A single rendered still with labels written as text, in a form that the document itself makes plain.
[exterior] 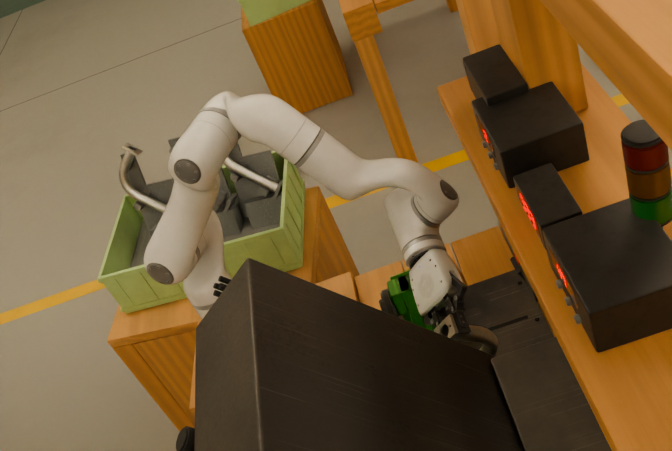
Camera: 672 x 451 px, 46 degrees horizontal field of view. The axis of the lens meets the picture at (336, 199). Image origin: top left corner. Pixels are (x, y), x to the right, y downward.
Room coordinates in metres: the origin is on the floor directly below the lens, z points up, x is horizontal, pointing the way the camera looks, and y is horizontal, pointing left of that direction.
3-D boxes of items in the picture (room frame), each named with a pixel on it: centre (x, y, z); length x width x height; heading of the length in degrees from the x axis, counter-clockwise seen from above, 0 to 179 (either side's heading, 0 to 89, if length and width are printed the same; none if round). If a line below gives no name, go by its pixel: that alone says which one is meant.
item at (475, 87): (1.11, -0.33, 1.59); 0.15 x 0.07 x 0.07; 173
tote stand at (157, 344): (2.06, 0.43, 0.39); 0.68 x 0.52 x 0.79; 73
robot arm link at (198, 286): (1.60, 0.37, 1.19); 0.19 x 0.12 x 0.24; 145
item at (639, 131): (0.69, -0.36, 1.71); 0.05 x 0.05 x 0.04
